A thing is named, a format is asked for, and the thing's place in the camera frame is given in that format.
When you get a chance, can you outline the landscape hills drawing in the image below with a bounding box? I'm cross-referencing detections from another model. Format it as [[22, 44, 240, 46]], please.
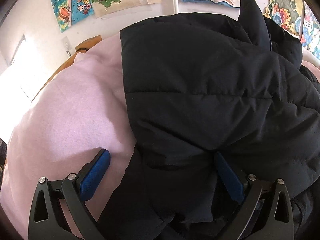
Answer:
[[263, 0, 304, 37]]

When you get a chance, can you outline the black puffer jacket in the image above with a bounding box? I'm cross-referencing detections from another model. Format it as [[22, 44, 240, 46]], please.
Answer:
[[98, 0, 319, 239]]

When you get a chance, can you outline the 2024 dragon drawing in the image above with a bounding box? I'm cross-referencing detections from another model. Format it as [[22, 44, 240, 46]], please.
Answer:
[[300, 2, 319, 60]]

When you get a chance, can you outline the swimming girl drawing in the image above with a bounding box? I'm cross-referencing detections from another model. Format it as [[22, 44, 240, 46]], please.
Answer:
[[50, 0, 94, 33]]

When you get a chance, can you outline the wooden bed frame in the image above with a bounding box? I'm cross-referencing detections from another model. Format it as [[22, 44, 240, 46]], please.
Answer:
[[32, 35, 102, 101]]

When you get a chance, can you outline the pink duvet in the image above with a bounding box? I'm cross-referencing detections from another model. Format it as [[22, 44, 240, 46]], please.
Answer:
[[1, 35, 136, 239]]

